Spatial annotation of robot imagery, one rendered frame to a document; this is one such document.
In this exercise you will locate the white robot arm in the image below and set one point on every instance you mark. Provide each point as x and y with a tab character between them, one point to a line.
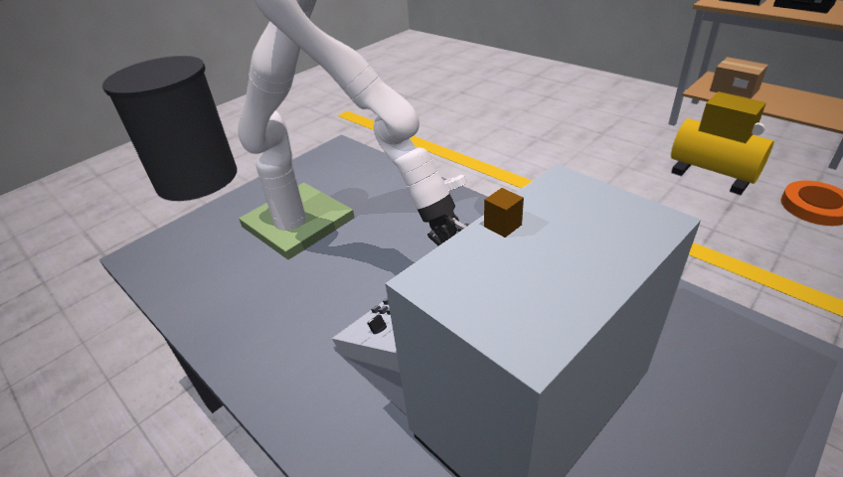
271	75

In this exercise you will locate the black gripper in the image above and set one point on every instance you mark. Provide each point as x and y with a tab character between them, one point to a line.
448	223

